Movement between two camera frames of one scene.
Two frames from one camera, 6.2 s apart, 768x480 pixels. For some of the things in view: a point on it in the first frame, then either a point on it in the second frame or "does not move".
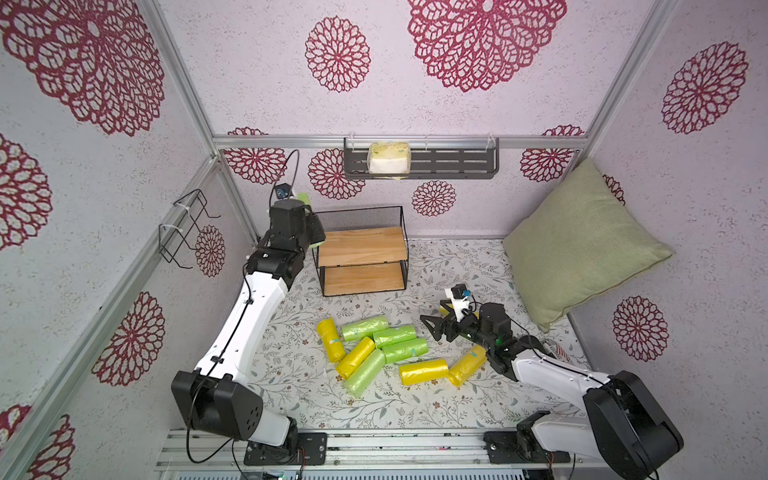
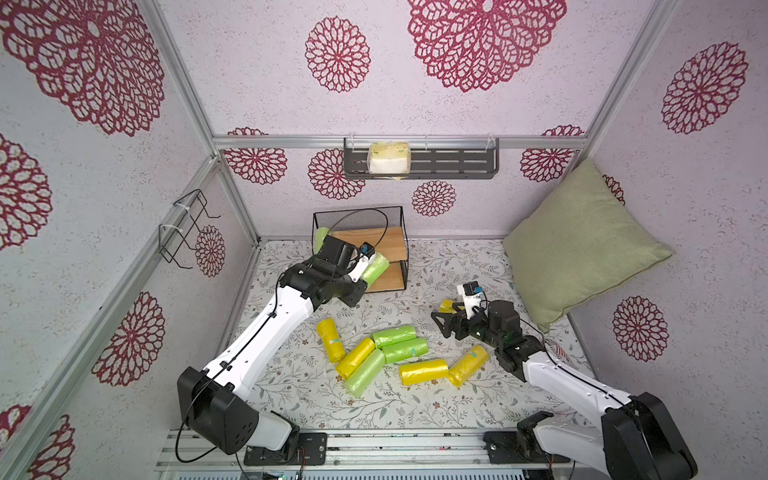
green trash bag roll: (395, 335) does not move
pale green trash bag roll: (358, 381) does not move
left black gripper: (310, 222) to (353, 299)
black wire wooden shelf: (365, 251) does not move
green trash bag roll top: (364, 328) to (376, 269)
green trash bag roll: (405, 350) does not move
